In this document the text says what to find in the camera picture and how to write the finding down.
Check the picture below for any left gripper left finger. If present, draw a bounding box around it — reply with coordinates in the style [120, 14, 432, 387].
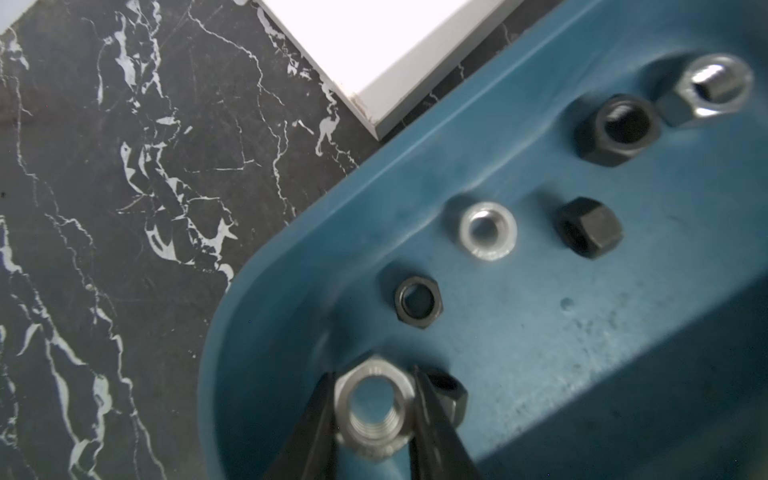
[263, 372, 336, 479]

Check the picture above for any black hex nut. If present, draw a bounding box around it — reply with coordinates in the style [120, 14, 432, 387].
[574, 94, 661, 167]
[555, 197, 624, 260]
[394, 276, 443, 329]
[423, 367, 469, 429]

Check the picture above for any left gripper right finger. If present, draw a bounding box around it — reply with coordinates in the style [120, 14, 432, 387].
[409, 366, 481, 479]

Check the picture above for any white tiered display shelf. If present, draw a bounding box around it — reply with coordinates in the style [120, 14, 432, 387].
[259, 0, 520, 140]

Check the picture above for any teal plastic storage box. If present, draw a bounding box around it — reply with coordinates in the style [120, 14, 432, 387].
[198, 1, 767, 479]

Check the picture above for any silver hex nut large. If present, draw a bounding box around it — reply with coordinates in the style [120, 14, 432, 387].
[333, 354, 416, 462]

